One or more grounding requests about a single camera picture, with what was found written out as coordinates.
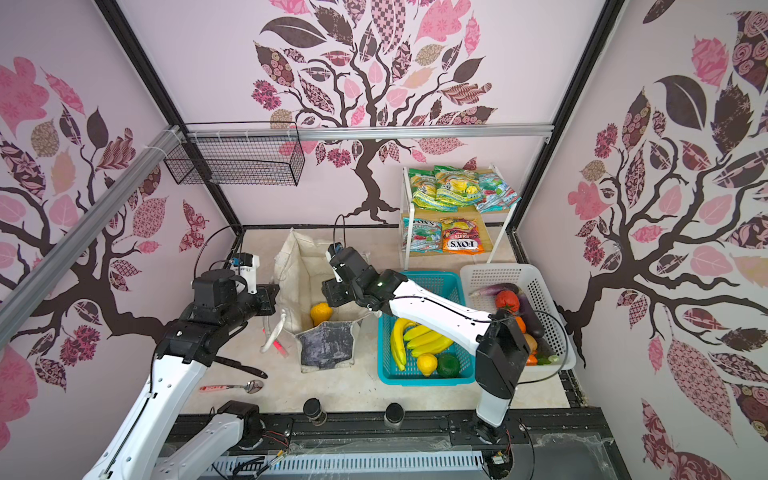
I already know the orange yellow mango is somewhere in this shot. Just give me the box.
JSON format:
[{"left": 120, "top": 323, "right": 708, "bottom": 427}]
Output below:
[{"left": 310, "top": 302, "right": 334, "bottom": 327}]

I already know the yellow green banana bunch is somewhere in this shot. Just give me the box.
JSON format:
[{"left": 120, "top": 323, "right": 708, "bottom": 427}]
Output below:
[{"left": 404, "top": 326, "right": 453, "bottom": 358}]

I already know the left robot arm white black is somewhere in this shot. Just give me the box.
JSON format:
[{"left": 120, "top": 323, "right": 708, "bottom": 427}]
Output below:
[{"left": 85, "top": 268, "right": 280, "bottom": 479}]

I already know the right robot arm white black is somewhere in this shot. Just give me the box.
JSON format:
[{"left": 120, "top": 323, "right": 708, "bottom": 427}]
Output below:
[{"left": 321, "top": 243, "right": 532, "bottom": 445}]

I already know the teal candy bag lower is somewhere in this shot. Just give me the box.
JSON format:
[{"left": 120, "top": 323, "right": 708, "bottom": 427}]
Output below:
[{"left": 402, "top": 217, "right": 442, "bottom": 253}]

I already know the green yellow snack bag left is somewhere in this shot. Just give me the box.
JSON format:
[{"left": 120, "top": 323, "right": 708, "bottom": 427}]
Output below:
[{"left": 407, "top": 168, "right": 458, "bottom": 212}]

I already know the green yellow snack bag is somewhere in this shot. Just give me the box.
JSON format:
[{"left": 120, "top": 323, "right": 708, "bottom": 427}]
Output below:
[
  {"left": 433, "top": 166, "right": 485, "bottom": 207},
  {"left": 407, "top": 168, "right": 458, "bottom": 212}
]

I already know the orange Fox's candy bag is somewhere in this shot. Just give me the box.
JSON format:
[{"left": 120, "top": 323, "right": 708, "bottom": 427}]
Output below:
[{"left": 440, "top": 217, "right": 485, "bottom": 255}]

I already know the green yellow snack bag middle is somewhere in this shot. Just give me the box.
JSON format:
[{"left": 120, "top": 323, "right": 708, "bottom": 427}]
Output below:
[{"left": 433, "top": 166, "right": 485, "bottom": 207}]

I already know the teal snack bag right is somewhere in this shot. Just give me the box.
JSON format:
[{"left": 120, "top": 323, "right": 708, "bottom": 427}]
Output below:
[{"left": 475, "top": 172, "right": 519, "bottom": 213}]

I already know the single yellow banana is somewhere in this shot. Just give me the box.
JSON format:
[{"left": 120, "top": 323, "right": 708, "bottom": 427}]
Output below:
[{"left": 390, "top": 318, "right": 417, "bottom": 371}]

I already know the pink marker pen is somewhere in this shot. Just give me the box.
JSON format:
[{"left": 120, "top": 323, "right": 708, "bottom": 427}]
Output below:
[{"left": 260, "top": 328, "right": 289, "bottom": 358}]

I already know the teal plastic basket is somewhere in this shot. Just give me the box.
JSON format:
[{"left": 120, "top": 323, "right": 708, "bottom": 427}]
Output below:
[{"left": 377, "top": 271, "right": 475, "bottom": 387}]

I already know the yellow lemon front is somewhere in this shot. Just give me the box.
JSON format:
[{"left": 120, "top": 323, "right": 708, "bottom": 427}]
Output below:
[{"left": 417, "top": 353, "right": 438, "bottom": 377}]

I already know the white wooden shelf rack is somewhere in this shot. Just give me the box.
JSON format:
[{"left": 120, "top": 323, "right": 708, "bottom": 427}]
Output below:
[{"left": 400, "top": 164, "right": 520, "bottom": 270}]

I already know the white plastic basket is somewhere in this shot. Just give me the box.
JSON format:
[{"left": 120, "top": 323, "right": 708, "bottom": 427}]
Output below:
[{"left": 460, "top": 263, "right": 576, "bottom": 381}]

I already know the green bell pepper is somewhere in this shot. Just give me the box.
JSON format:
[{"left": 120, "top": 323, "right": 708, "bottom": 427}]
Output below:
[{"left": 437, "top": 353, "right": 461, "bottom": 378}]

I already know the light purple eggplant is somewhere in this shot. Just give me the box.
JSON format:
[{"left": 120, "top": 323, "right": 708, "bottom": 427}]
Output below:
[{"left": 470, "top": 282, "right": 519, "bottom": 298}]

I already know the red tomato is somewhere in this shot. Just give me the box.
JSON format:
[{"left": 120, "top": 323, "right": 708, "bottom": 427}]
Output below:
[{"left": 495, "top": 290, "right": 520, "bottom": 313}]

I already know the orange persimmon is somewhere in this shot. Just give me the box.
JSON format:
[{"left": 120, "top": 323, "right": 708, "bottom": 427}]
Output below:
[{"left": 515, "top": 316, "right": 527, "bottom": 334}]

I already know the dark purple eggplant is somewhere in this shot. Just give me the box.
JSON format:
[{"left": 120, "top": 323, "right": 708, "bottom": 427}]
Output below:
[{"left": 518, "top": 294, "right": 545, "bottom": 339}]

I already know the brown potato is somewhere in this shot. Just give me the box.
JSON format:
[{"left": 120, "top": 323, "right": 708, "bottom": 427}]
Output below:
[{"left": 524, "top": 333, "right": 538, "bottom": 354}]

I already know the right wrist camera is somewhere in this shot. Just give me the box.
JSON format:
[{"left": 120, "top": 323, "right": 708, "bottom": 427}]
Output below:
[{"left": 326, "top": 242, "right": 343, "bottom": 283}]

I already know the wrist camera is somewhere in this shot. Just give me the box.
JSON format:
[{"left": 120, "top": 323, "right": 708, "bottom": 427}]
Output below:
[
  {"left": 326, "top": 242, "right": 343, "bottom": 283},
  {"left": 230, "top": 252, "right": 260, "bottom": 295}
]

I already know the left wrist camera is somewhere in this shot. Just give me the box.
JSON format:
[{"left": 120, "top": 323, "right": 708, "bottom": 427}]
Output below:
[{"left": 230, "top": 252, "right": 260, "bottom": 295}]

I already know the black handled knife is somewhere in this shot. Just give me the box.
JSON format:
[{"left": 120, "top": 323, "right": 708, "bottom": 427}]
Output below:
[{"left": 214, "top": 356, "right": 269, "bottom": 379}]

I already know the metal spoon pink handle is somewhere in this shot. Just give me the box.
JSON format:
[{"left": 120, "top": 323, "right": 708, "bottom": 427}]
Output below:
[{"left": 198, "top": 379, "right": 264, "bottom": 394}]

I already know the black post left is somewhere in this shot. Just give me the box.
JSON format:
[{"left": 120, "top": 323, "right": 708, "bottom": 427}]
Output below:
[{"left": 303, "top": 398, "right": 327, "bottom": 427}]

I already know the black post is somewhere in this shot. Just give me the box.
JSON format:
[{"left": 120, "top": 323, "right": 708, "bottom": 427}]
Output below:
[
  {"left": 384, "top": 402, "right": 405, "bottom": 430},
  {"left": 303, "top": 398, "right": 327, "bottom": 427}
]

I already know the black post right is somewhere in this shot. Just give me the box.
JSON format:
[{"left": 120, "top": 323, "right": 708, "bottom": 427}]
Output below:
[{"left": 384, "top": 402, "right": 405, "bottom": 430}]

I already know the black wire basket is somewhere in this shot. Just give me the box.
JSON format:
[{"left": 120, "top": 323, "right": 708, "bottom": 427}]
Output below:
[{"left": 164, "top": 120, "right": 305, "bottom": 187}]

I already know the white vented cable duct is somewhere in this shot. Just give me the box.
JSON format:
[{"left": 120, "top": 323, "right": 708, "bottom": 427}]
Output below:
[{"left": 200, "top": 451, "right": 487, "bottom": 479}]

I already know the aluminium frame rail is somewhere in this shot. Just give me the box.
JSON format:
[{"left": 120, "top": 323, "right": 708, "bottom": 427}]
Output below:
[{"left": 1, "top": 123, "right": 554, "bottom": 345}]

